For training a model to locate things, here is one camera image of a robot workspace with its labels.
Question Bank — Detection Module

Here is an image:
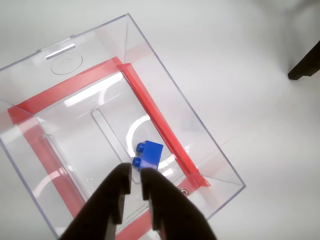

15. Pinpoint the black stepped stand foot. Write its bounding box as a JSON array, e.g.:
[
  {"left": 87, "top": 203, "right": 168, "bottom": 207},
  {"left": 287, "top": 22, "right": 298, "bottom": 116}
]
[{"left": 287, "top": 39, "right": 320, "bottom": 81}]

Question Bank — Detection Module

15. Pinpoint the transparent plastic box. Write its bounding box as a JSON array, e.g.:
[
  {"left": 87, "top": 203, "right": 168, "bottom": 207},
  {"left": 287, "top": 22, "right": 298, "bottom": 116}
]
[{"left": 0, "top": 12, "right": 247, "bottom": 240}]

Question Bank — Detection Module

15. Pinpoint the red base plate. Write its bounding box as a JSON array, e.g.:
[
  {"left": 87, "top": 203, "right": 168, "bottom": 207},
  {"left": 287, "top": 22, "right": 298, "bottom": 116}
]
[{"left": 6, "top": 56, "right": 212, "bottom": 240}]

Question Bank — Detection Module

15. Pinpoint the blue lego brick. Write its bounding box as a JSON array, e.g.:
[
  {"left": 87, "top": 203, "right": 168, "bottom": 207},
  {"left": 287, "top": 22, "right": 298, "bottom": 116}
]
[{"left": 133, "top": 140, "right": 164, "bottom": 173}]

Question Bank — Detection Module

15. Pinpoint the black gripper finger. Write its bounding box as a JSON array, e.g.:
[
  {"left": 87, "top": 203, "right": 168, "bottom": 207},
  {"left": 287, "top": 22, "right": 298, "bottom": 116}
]
[
  {"left": 59, "top": 162, "right": 133, "bottom": 240},
  {"left": 139, "top": 168, "right": 218, "bottom": 240}
]

